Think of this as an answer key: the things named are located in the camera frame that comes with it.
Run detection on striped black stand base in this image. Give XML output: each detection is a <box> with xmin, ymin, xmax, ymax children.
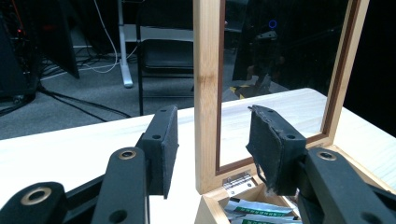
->
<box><xmin>228</xmin><ymin>83</ymin><xmax>273</xmax><ymax>100</ymax></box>

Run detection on black panel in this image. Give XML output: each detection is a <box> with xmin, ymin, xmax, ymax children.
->
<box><xmin>39</xmin><ymin>0</ymin><xmax>80</xmax><ymax>79</ymax></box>

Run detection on black floor cables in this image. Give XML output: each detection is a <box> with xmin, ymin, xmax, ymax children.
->
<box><xmin>0</xmin><ymin>85</ymin><xmax>133</xmax><ymax>123</ymax></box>

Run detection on green white packets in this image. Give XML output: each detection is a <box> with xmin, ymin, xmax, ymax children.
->
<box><xmin>221</xmin><ymin>197</ymin><xmax>304</xmax><ymax>224</ymax></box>

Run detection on black equipment rack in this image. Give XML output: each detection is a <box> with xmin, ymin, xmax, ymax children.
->
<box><xmin>0</xmin><ymin>0</ymin><xmax>42</xmax><ymax>102</ymax></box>

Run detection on white floor cable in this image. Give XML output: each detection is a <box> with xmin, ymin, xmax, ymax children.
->
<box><xmin>78</xmin><ymin>0</ymin><xmax>140</xmax><ymax>75</ymax></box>

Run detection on black folding chair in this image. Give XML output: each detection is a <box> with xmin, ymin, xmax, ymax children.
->
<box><xmin>135</xmin><ymin>0</ymin><xmax>195</xmax><ymax>117</ymax></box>

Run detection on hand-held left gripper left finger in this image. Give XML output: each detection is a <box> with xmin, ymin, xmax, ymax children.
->
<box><xmin>135</xmin><ymin>104</ymin><xmax>180</xmax><ymax>201</ymax></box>

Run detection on wooden tea box glass lid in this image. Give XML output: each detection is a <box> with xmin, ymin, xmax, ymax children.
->
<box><xmin>192</xmin><ymin>0</ymin><xmax>396</xmax><ymax>224</ymax></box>

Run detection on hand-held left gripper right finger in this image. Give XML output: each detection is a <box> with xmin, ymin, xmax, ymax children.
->
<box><xmin>245</xmin><ymin>105</ymin><xmax>308</xmax><ymax>197</ymax></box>

